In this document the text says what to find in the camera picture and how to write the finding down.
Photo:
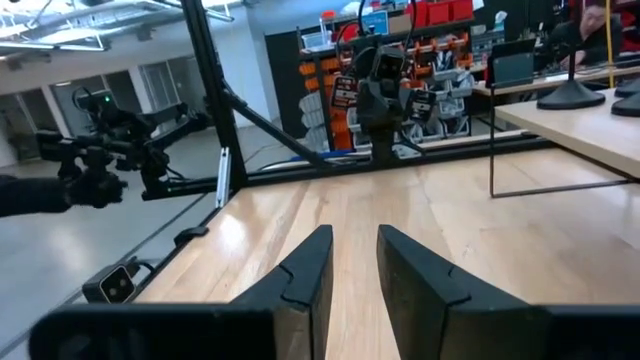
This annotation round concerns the wooden shelf riser black legs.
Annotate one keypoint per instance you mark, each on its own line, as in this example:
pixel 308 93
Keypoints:
pixel 575 130

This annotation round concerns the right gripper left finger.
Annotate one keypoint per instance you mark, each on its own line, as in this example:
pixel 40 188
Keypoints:
pixel 305 300

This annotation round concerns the parts bin storage rack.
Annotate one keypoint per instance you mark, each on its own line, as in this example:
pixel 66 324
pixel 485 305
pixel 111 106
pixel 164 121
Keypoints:
pixel 320 115

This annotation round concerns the black aluminium side frame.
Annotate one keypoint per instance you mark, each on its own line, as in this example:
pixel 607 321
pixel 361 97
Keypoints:
pixel 215 75

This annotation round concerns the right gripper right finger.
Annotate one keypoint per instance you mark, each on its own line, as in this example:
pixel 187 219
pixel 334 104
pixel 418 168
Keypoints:
pixel 430 310

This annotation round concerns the black hang tag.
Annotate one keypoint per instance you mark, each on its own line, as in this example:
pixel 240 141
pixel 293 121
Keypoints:
pixel 421 104
pixel 344 92

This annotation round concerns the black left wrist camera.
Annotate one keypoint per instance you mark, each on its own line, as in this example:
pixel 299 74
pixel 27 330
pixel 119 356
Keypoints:
pixel 390 64

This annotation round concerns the blue sign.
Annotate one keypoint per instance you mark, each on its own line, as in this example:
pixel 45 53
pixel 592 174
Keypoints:
pixel 375 22

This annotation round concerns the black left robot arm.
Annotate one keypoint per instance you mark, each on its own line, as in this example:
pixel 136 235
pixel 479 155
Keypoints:
pixel 382 147

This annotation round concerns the silver metal bracket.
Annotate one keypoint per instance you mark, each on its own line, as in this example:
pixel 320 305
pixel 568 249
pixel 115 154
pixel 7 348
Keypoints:
pixel 223 175

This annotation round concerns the black candlestick holder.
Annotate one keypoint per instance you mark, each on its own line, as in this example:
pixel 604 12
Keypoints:
pixel 631 89
pixel 570 97
pixel 630 107

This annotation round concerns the black table edge bracket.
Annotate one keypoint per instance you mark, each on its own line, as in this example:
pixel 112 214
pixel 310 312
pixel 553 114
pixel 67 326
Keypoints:
pixel 190 235

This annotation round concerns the black table camera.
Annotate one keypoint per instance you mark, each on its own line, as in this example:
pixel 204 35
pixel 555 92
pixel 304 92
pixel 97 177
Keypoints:
pixel 112 284

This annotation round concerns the person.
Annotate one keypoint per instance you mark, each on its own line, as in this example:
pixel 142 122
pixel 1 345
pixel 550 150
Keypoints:
pixel 595 30

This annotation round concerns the red storage bin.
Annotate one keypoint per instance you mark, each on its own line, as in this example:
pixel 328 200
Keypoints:
pixel 440 12
pixel 417 15
pixel 461 10

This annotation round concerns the wooden desk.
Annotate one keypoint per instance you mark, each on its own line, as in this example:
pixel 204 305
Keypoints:
pixel 500 90

